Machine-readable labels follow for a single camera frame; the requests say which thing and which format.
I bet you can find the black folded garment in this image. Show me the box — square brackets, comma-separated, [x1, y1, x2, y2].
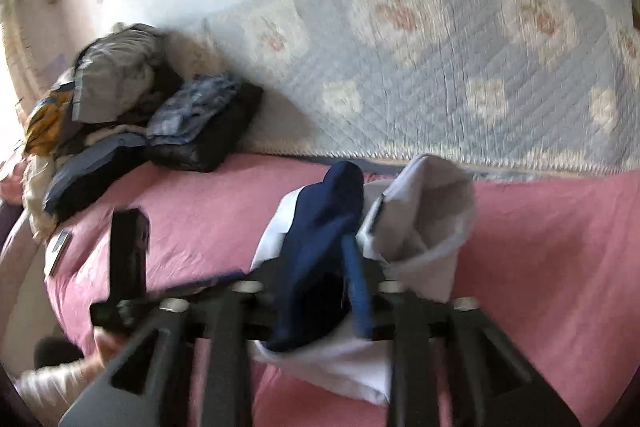
[147, 79, 264, 172]

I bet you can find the small flat grey device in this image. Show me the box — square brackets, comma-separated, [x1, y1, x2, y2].
[49, 229, 74, 277]

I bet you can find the white and navy striped jacket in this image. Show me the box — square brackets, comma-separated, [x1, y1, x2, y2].
[247, 153, 476, 408]

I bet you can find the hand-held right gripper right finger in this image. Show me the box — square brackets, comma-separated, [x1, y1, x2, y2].
[340, 234, 581, 427]

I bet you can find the white crumpled cloth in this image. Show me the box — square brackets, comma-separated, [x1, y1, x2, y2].
[25, 152, 66, 238]

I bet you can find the person's left forearm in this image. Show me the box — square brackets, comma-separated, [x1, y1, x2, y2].
[15, 354, 108, 413]

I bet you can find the yellow cloth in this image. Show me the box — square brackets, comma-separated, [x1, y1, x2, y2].
[24, 86, 78, 155]

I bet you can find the quilted floral blanket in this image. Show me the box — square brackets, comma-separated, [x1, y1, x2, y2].
[200, 0, 640, 180]

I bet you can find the pink bed sheet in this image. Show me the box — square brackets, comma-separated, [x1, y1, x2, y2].
[45, 152, 640, 427]

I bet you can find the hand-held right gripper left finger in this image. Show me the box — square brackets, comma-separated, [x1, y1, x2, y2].
[59, 279, 273, 427]

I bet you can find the person's left hand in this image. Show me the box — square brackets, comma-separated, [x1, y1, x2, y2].
[94, 329, 126, 365]

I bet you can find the navy folded garment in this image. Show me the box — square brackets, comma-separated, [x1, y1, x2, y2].
[44, 133, 148, 220]

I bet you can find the blue plaid garment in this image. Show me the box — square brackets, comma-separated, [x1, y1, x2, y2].
[146, 74, 243, 146]

